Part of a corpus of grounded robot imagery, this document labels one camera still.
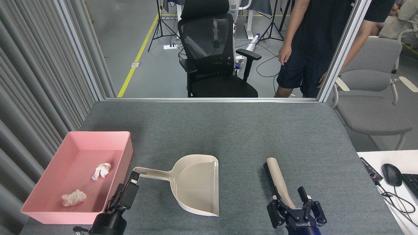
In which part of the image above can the grey padded chair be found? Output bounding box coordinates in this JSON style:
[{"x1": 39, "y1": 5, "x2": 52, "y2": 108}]
[{"x1": 331, "y1": 36, "x2": 418, "y2": 150}]

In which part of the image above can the black computer mouse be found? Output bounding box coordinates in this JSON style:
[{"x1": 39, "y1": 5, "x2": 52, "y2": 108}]
[{"x1": 381, "y1": 163, "x2": 403, "y2": 187}]

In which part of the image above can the beige plastic dustpan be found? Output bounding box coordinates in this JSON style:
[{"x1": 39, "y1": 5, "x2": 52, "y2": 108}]
[{"x1": 133, "y1": 154, "x2": 219, "y2": 217}]

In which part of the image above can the seated person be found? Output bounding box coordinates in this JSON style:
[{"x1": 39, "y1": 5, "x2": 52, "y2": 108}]
[{"x1": 372, "y1": 0, "x2": 418, "y2": 40}]

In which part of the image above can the white desk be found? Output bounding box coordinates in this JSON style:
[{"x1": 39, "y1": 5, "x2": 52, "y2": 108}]
[{"x1": 357, "y1": 150, "x2": 418, "y2": 235}]

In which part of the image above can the black controller with red button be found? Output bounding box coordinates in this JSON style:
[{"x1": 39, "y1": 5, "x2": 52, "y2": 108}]
[{"x1": 359, "y1": 157, "x2": 383, "y2": 182}]

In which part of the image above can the white armchair frame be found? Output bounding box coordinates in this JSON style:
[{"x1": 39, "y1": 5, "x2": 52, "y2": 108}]
[{"x1": 392, "y1": 28, "x2": 418, "y2": 74}]

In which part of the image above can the white paper ball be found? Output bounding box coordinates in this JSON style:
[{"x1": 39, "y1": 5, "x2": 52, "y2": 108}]
[
  {"x1": 61, "y1": 189, "x2": 87, "y2": 207},
  {"x1": 91, "y1": 163, "x2": 112, "y2": 181}
]

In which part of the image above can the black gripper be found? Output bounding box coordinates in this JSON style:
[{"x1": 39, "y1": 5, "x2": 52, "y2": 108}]
[
  {"x1": 267, "y1": 186, "x2": 327, "y2": 235},
  {"x1": 92, "y1": 171, "x2": 140, "y2": 235}
]

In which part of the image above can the grey pleated curtain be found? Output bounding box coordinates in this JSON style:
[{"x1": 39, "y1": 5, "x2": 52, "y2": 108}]
[{"x1": 0, "y1": 0, "x2": 116, "y2": 235}]

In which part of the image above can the black tripod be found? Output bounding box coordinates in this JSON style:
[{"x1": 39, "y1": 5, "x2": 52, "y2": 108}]
[
  {"x1": 260, "y1": 0, "x2": 291, "y2": 42},
  {"x1": 148, "y1": 0, "x2": 178, "y2": 52}
]

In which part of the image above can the black desk cable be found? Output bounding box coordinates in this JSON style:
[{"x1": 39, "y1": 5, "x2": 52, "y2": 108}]
[{"x1": 375, "y1": 180, "x2": 416, "y2": 214}]

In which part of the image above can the beige hand brush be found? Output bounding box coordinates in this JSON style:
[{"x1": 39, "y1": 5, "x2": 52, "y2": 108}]
[{"x1": 263, "y1": 157, "x2": 296, "y2": 210}]

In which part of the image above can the silver frame rail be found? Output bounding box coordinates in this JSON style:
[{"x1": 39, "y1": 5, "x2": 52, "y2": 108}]
[{"x1": 104, "y1": 97, "x2": 319, "y2": 103}]

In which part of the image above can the white stand on wheels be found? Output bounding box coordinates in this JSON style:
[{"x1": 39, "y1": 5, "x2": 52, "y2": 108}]
[{"x1": 227, "y1": 0, "x2": 262, "y2": 76}]

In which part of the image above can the pink plastic bin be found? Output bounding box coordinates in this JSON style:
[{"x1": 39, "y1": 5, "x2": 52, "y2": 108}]
[{"x1": 21, "y1": 131, "x2": 134, "y2": 225}]

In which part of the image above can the black mesh office chair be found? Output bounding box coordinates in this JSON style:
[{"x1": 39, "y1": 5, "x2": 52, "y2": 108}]
[{"x1": 177, "y1": 0, "x2": 262, "y2": 98}]

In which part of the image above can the black keyboard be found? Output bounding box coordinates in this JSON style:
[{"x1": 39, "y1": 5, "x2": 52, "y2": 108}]
[{"x1": 402, "y1": 173, "x2": 418, "y2": 198}]

